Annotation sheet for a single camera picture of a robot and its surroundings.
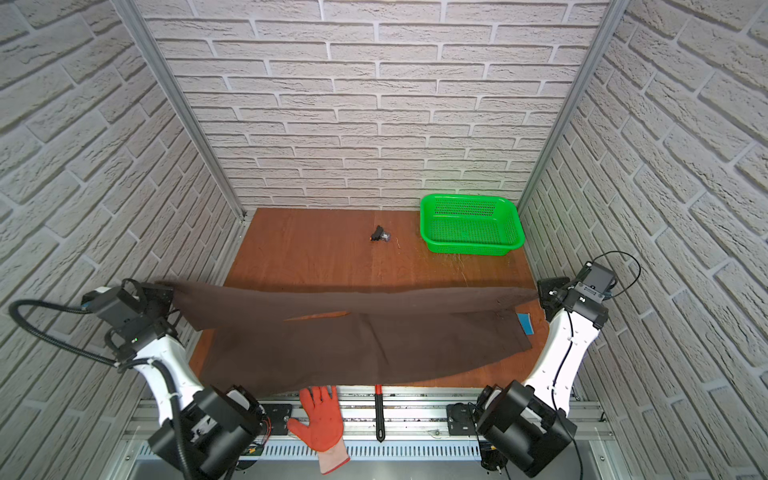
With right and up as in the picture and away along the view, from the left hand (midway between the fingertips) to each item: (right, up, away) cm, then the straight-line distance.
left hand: (156, 279), depth 71 cm
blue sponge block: (+99, -16, +18) cm, 102 cm away
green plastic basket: (+89, +17, +46) cm, 102 cm away
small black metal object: (+53, +12, +40) cm, 67 cm away
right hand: (+98, -2, +5) cm, 99 cm away
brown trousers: (+16, -19, +16) cm, 30 cm away
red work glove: (+41, -38, +1) cm, 56 cm away
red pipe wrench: (+55, -35, +3) cm, 65 cm away
